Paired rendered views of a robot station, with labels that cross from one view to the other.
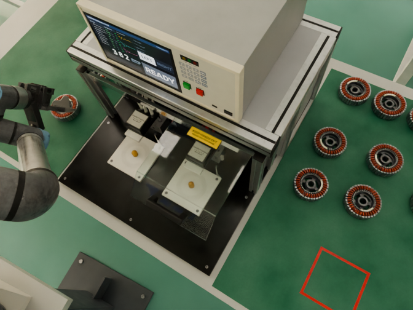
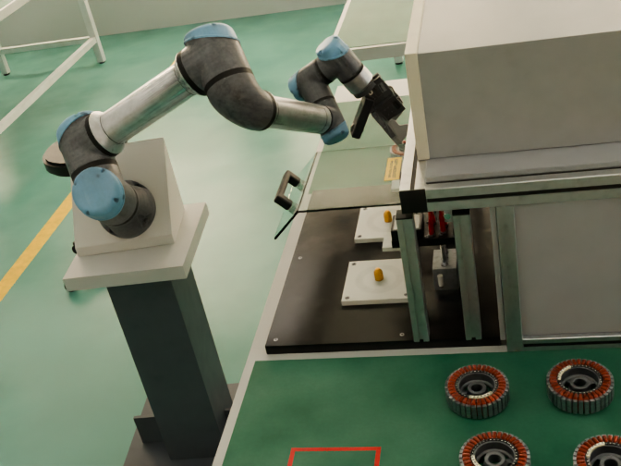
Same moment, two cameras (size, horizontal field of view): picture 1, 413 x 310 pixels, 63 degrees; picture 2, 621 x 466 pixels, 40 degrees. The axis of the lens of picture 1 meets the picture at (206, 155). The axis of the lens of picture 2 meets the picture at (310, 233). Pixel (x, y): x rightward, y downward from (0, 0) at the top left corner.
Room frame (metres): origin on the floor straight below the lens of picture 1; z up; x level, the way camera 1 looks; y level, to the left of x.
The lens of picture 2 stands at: (-0.40, -1.24, 1.83)
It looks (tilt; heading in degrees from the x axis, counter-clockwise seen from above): 31 degrees down; 64
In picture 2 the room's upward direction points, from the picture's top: 12 degrees counter-clockwise
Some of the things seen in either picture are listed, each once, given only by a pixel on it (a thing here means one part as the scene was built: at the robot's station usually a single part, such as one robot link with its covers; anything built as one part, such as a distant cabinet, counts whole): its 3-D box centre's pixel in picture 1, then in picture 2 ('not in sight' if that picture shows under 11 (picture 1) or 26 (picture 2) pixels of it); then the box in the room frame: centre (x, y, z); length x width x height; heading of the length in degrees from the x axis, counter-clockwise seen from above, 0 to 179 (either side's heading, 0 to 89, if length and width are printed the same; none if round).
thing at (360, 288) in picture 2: not in sight; (379, 280); (0.38, 0.07, 0.78); 0.15 x 0.15 x 0.01; 49
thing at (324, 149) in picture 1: (329, 142); (579, 386); (0.44, -0.44, 0.77); 0.11 x 0.11 x 0.04
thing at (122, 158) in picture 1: (136, 155); (388, 222); (0.54, 0.25, 0.78); 0.15 x 0.15 x 0.01; 49
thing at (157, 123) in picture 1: (157, 121); not in sight; (0.65, 0.16, 0.80); 0.07 x 0.05 x 0.06; 49
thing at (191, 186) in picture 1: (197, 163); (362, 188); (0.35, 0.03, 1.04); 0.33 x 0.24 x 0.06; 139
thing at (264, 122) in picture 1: (201, 44); (520, 109); (0.70, -0.05, 1.09); 0.68 x 0.44 x 0.05; 49
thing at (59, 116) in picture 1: (65, 107); not in sight; (0.81, 0.51, 0.77); 0.11 x 0.11 x 0.04
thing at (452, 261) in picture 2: not in sight; (445, 268); (0.49, -0.03, 0.80); 0.07 x 0.05 x 0.06; 49
